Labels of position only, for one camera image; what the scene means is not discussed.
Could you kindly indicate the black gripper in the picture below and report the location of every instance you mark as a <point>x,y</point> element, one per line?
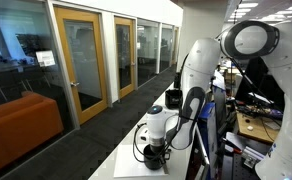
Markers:
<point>159,146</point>

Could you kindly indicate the black mug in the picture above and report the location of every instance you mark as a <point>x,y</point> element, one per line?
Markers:
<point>152,160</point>

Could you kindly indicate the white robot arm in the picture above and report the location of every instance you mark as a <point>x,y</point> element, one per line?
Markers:
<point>268,50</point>

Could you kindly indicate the black bin with lettering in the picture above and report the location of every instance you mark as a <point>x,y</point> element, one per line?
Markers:
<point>173,98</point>

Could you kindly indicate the black orange clamp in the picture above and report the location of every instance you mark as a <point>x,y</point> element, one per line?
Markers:
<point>235,148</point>

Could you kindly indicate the wooden board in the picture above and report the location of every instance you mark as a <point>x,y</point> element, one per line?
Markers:
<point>256,128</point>

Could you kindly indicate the black monitor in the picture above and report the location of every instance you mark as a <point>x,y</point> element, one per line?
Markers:
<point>265,84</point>

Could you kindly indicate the far wooden door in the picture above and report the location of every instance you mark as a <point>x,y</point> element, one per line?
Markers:
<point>125,55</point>

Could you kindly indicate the wooden door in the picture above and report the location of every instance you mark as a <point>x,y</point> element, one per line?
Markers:
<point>125,55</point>
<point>82,48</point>

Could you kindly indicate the near wooden door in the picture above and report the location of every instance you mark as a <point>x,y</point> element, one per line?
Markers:
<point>82,48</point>

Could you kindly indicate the paper sign on glass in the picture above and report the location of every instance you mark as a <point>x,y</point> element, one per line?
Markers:
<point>45,58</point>

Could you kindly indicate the orange sofa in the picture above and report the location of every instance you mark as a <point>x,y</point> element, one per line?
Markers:
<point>26,123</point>

